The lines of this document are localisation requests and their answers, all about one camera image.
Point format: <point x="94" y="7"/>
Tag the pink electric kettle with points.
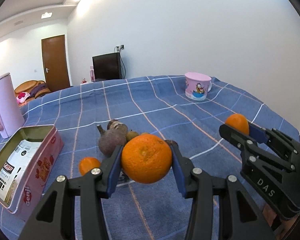
<point x="11" y="118"/>

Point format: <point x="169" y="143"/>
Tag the pink tin box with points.
<point x="33" y="181"/>

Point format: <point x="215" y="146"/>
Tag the cut purple sugarcane piece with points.
<point x="113" y="124"/>

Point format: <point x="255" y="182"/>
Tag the large orange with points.
<point x="146" y="159"/>

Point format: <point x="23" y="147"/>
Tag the small orange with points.
<point x="239" y="122"/>
<point x="87" y="164"/>

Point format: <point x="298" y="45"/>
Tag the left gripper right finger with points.
<point x="239" y="216"/>

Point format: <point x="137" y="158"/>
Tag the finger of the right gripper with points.
<point x="278" y="142"/>
<point x="241" y="141"/>

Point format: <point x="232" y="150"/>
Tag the brown leather armchair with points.
<point x="31" y="90"/>

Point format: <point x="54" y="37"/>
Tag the wall power socket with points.
<point x="119" y="48"/>

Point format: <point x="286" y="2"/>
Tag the blue plaid tablecloth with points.
<point x="148" y="105"/>

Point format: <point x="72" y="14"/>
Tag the paper leaflet in tin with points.
<point x="14" y="167"/>

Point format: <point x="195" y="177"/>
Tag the purple passion fruit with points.
<point x="109" y="139"/>

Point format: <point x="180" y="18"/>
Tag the black television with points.
<point x="107" y="67"/>

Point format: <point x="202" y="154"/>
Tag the pink cartoon cup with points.
<point x="197" y="85"/>

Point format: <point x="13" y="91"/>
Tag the brown wooden door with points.
<point x="54" y="63"/>

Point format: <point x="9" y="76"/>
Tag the small yellow-brown fruit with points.
<point x="131" y="135"/>

